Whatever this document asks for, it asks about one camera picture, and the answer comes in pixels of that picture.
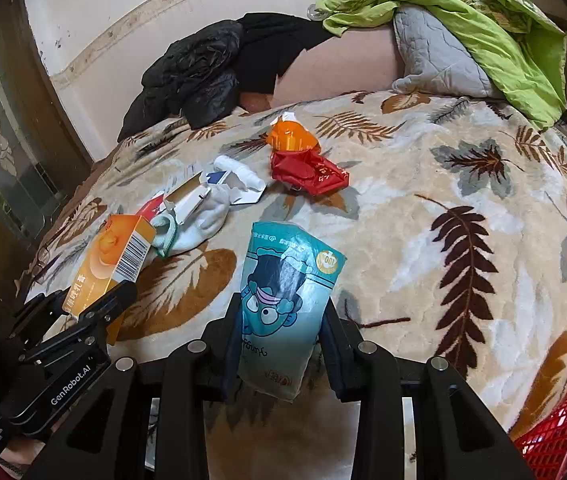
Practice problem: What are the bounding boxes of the red white packet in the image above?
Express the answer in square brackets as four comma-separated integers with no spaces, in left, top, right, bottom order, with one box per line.
[136,192,167,218]

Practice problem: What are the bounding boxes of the leaf printed blanket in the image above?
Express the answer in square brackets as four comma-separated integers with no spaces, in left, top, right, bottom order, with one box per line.
[16,89,567,480]

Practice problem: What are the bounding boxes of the white paper roll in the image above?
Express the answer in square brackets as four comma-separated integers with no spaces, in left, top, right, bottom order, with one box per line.
[212,155,267,191]

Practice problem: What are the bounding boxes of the white sock green trim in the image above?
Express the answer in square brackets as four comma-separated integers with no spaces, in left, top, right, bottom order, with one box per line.
[151,185,232,259]

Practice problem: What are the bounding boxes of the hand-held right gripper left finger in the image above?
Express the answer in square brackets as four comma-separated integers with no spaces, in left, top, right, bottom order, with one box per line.
[24,292,244,480]

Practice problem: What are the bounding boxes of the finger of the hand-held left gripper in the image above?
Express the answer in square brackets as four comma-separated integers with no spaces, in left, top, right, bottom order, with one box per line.
[12,291,67,356]
[78,280,138,347]

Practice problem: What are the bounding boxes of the orange white plastic bag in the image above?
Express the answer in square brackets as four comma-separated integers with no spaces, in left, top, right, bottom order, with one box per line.
[268,112,321,153]

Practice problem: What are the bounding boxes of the black puffer jacket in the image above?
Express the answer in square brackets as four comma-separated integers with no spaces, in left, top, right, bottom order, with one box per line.
[118,19,244,142]

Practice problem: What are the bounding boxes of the white open carton box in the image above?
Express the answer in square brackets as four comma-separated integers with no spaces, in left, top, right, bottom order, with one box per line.
[164,170,212,223]

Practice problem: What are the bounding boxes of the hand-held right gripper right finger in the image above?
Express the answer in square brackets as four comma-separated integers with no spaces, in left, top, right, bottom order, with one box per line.
[318,300,539,480]

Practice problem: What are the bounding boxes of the red crumpled packet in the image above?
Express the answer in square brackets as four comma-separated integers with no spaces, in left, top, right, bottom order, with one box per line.
[270,149,350,195]

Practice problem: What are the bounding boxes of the pink bed sheet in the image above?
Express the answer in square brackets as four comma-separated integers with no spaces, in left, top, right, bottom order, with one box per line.
[241,25,404,111]

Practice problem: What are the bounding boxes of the wooden glass door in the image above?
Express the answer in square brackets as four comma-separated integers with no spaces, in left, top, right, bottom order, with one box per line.
[0,0,94,311]

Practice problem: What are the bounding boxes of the grey quilted pillow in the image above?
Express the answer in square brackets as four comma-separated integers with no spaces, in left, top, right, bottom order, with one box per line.
[391,5,507,100]

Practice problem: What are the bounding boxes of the green quilt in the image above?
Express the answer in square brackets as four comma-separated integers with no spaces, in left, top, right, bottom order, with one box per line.
[315,0,567,131]

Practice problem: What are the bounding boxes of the teal cartoon snack packet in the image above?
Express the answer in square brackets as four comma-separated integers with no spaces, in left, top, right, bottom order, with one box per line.
[236,221,347,403]

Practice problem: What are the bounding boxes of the orange carton box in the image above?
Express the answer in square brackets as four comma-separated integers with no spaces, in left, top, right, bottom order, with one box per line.
[62,214,157,318]

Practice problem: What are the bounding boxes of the red plastic basket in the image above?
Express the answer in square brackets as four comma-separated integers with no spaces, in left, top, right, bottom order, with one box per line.
[513,360,567,480]

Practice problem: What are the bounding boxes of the black cloth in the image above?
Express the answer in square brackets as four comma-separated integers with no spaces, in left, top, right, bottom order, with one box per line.
[236,12,337,96]

